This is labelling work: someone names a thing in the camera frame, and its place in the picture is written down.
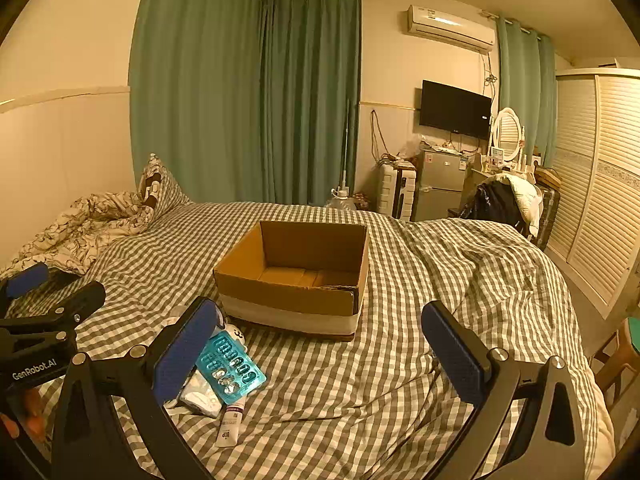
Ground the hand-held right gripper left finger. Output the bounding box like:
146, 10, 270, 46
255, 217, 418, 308
50, 296, 226, 480

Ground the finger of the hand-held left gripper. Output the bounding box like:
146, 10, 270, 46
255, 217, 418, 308
0, 262, 51, 307
0, 281, 107, 343

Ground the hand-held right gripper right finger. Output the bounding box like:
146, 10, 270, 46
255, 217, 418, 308
421, 300, 586, 480

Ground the white tissue packet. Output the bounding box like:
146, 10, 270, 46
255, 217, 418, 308
177, 372, 223, 418

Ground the teal pill blister pack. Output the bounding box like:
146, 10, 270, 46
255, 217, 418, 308
194, 331, 267, 406

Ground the white printed pouch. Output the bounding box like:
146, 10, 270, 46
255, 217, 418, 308
220, 322, 249, 353

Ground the white ointment tube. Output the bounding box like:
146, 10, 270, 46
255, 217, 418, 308
215, 396, 247, 448

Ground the brown cardboard box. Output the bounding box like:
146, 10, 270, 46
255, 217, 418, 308
212, 220, 371, 343

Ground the person's left hand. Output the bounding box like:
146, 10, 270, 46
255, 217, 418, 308
0, 390, 51, 443

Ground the floral patterned duvet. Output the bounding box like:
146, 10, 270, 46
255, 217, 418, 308
0, 191, 156, 281

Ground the checked pillow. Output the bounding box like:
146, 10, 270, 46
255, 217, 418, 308
137, 154, 193, 221

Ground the black jacket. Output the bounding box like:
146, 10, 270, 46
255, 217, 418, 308
460, 180, 526, 235

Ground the wooden stool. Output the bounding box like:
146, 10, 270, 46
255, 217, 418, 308
590, 317, 640, 396

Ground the dark plaid suitcase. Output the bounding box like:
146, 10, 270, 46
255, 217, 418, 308
536, 185, 562, 252

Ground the silver small fridge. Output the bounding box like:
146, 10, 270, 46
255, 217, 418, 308
412, 150, 473, 223

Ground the white padded jacket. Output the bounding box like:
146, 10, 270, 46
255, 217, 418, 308
495, 174, 543, 238

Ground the white ribbed suitcase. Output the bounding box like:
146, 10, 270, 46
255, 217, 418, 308
376, 164, 417, 220

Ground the wooden dressing table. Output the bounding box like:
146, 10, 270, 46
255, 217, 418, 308
465, 162, 501, 211

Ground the clear water jug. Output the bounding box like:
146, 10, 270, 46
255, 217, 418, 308
325, 186, 358, 211

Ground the clear plastic bag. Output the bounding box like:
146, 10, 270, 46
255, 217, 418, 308
397, 136, 427, 162

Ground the white oval mirror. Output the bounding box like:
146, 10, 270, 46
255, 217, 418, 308
491, 107, 526, 163

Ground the white louvred wardrobe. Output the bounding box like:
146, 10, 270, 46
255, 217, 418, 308
542, 67, 640, 318

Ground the thin metal pole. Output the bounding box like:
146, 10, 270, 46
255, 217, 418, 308
340, 100, 352, 191

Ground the narrow green curtain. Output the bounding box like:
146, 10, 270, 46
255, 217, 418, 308
495, 12, 558, 171

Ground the white air conditioner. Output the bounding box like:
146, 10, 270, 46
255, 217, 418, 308
406, 5, 496, 53

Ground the hanging wall cable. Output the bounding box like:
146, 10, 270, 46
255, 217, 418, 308
369, 107, 390, 162

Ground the black wall television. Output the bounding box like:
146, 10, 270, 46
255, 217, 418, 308
419, 80, 492, 140

